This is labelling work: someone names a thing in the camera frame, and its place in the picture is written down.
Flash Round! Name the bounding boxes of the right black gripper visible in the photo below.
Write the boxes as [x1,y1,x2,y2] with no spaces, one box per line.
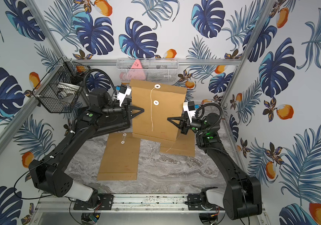
[168,114,207,137]

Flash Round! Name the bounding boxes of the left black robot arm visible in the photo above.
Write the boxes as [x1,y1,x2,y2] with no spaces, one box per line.
[29,88,144,202]

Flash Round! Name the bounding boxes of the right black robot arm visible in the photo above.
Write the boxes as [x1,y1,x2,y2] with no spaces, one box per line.
[167,113,262,220]

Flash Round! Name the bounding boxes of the black plastic tool case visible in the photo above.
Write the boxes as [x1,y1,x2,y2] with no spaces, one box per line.
[75,98,131,138]

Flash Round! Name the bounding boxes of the pink triangular object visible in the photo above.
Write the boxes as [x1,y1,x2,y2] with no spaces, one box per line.
[124,59,146,81]

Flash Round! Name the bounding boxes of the white items in black basket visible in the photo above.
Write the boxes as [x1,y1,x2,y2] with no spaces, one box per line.
[56,82,80,99]

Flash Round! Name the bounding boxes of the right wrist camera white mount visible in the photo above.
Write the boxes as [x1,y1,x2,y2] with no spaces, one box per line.
[183,101,196,123]

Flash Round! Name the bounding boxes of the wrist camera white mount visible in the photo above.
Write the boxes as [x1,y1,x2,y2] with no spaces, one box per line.
[183,101,196,123]
[116,84,131,107]

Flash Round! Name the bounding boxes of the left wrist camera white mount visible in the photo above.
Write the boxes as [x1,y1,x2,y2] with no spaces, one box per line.
[116,84,131,107]

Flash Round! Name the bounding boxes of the white mesh wall basket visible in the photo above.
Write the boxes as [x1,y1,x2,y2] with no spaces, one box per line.
[116,58,179,83]

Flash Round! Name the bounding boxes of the black wire basket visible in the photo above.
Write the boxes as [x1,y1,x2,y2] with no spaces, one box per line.
[32,58,90,113]

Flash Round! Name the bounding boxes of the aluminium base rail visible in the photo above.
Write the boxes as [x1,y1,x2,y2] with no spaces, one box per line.
[35,193,266,213]

